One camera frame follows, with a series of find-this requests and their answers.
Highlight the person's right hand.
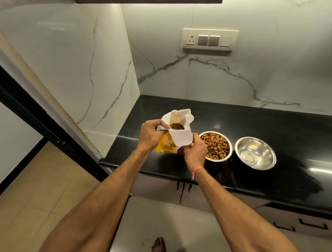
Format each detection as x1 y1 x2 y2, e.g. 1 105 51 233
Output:
183 133 208 174

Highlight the person's left hand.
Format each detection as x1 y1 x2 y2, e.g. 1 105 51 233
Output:
137 119 172 157

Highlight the yellow dog food bag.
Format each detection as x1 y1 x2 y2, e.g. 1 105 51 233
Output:
155 108 194 154

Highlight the steel food bowl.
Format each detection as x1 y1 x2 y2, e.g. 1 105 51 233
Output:
198 131 233 163

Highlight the steel water bowl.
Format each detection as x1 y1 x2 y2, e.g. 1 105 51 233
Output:
234 136 277 171

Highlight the person's right forearm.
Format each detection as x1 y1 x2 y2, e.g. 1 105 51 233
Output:
193 169 299 252

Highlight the person's left forearm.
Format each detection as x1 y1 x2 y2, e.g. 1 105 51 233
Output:
39 149 146 252

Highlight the person's left foot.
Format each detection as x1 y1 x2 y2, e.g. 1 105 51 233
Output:
151 236 166 252

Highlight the brown base cabinet door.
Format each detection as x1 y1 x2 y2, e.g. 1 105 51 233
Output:
131 172 185 206
180 183 270 215

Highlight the brown drawer front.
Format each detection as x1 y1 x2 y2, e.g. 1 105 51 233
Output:
255 207 332 239
262 205 332 235

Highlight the pink thread bracelet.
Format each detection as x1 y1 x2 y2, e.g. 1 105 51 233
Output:
191 166 208 181

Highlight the black door frame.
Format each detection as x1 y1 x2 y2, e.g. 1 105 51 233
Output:
0 65 109 182

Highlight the black drawer handle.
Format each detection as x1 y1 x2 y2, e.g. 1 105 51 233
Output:
273 222 296 232
298 218 329 230

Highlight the white switch panel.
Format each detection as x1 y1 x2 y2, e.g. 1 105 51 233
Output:
182 28 239 52

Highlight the black wall skirting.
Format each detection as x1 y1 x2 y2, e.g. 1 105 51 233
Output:
0 137 48 195

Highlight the brown wall cabinet door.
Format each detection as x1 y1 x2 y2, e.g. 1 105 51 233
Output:
75 0 223 4

